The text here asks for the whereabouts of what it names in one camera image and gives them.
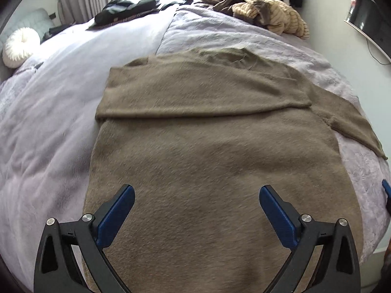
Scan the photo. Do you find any brown knit sweater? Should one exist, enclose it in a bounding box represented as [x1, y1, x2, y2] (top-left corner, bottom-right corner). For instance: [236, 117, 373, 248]
[84, 48, 386, 292]

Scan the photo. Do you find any tan striped clothes pile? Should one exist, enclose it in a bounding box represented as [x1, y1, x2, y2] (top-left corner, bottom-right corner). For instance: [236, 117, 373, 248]
[197, 0, 309, 40]

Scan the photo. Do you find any black clothes pile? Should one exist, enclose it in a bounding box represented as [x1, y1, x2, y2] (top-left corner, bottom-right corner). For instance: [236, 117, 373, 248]
[88, 0, 194, 31]

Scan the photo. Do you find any lavender plush bed blanket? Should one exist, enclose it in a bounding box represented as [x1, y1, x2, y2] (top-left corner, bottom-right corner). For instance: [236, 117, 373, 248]
[1, 7, 390, 290]

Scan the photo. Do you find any white round pillow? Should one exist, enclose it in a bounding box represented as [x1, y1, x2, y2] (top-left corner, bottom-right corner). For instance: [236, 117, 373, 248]
[2, 27, 41, 69]

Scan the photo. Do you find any television power cable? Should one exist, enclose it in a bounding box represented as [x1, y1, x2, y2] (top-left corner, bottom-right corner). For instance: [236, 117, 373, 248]
[366, 38, 391, 66]

